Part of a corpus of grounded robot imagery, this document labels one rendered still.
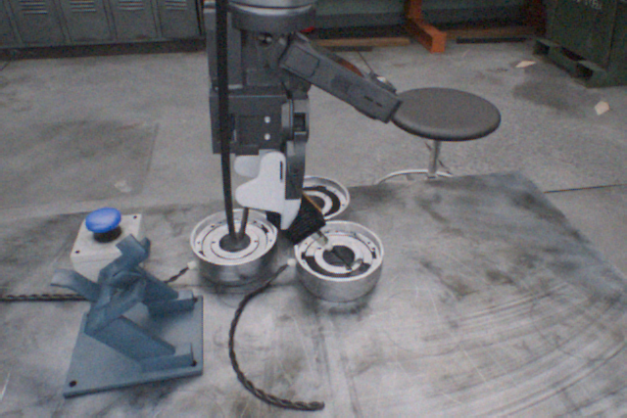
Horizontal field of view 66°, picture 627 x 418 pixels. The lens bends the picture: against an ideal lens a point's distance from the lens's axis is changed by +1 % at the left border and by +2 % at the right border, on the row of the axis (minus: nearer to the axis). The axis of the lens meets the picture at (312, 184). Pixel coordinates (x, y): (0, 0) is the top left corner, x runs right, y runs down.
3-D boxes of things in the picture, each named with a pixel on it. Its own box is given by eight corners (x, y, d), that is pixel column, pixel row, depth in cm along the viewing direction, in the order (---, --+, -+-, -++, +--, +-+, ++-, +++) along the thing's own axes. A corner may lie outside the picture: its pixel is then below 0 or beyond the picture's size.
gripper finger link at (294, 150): (278, 183, 46) (278, 96, 42) (296, 183, 46) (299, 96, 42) (283, 208, 42) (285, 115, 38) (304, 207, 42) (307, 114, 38)
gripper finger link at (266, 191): (236, 229, 47) (233, 143, 43) (296, 225, 48) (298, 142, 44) (237, 247, 45) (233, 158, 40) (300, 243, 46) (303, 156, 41)
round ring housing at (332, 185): (334, 252, 62) (335, 227, 60) (262, 233, 65) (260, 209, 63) (357, 207, 70) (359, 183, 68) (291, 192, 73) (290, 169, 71)
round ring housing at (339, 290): (375, 244, 63) (377, 219, 61) (387, 305, 54) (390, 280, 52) (296, 245, 63) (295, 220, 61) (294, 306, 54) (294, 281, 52)
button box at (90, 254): (148, 240, 64) (141, 210, 61) (141, 277, 58) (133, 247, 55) (83, 247, 63) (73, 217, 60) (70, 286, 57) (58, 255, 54)
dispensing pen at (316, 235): (369, 267, 53) (276, 174, 44) (339, 287, 54) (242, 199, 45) (364, 255, 55) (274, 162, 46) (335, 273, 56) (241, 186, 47)
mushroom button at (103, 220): (130, 234, 61) (121, 203, 58) (125, 255, 58) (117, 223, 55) (97, 238, 61) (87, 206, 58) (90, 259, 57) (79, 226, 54)
